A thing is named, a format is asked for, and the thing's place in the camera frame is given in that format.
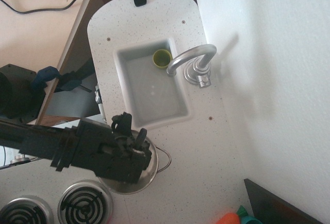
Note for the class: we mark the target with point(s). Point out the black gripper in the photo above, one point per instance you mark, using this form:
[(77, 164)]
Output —
[(112, 152)]

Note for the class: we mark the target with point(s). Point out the stainless steel pot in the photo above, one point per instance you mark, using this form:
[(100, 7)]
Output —
[(146, 177)]

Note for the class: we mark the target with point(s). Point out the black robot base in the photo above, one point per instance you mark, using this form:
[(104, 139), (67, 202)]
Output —
[(19, 102)]

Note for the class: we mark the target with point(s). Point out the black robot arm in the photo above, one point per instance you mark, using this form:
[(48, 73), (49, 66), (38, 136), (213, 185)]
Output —
[(55, 144)]

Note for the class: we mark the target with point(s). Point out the grey toy sink basin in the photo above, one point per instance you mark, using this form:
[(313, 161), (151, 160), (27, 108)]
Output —
[(153, 98)]

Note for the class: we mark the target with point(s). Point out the blue clamp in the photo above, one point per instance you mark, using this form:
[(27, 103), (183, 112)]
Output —
[(66, 82)]

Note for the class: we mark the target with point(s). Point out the green plastic cup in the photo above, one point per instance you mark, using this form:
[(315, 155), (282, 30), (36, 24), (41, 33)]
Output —
[(162, 58)]

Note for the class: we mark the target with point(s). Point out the right stove burner coil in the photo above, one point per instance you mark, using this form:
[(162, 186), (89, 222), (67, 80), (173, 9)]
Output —
[(85, 202)]

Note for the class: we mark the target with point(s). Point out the stove burner coil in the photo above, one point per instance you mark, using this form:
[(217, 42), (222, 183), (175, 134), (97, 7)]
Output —
[(27, 209), (85, 202)]

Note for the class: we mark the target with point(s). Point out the silver toy faucet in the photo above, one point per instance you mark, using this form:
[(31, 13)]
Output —
[(197, 64)]

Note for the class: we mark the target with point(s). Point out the white speckled toy counter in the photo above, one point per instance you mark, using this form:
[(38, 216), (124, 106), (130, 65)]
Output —
[(205, 178)]

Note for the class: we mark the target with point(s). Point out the left stove burner coil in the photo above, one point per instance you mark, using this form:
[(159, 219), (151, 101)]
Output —
[(27, 209)]

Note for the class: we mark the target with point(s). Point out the orange toy carrot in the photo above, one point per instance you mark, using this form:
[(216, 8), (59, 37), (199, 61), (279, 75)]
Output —
[(229, 218)]

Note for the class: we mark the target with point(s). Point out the teal plastic toy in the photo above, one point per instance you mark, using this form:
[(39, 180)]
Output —
[(245, 218)]

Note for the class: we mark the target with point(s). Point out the dark wooden board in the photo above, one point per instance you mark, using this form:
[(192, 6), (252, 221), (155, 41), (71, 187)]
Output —
[(269, 208)]

